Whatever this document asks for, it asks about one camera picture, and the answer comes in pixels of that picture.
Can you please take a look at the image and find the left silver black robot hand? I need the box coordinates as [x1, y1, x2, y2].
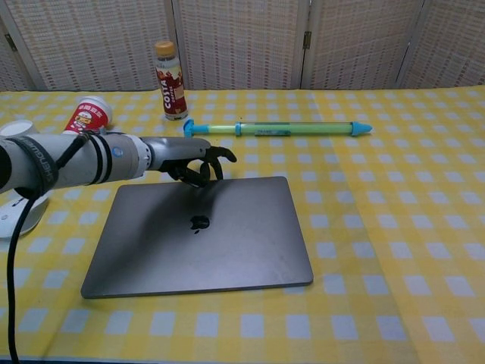
[142, 136, 238, 190]

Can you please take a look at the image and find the grey laptop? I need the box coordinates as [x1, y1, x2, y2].
[80, 175, 314, 300]

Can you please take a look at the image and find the woven folding screen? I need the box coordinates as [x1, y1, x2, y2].
[0, 0, 485, 92]

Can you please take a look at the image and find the white computer mouse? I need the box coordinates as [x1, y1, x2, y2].
[0, 189, 50, 240]

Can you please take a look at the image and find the Costa coffee bottle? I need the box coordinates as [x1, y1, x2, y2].
[154, 40, 189, 121]

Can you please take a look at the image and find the red paper cup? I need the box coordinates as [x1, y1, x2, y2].
[62, 96, 114, 136]

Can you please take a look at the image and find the green blue toy water pump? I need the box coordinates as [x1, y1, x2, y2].
[183, 118, 373, 140]

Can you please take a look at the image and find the yellow checkered tablecloth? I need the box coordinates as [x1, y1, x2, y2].
[0, 89, 421, 364]
[312, 85, 485, 364]

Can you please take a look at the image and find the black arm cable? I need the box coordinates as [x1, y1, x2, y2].
[6, 130, 95, 364]

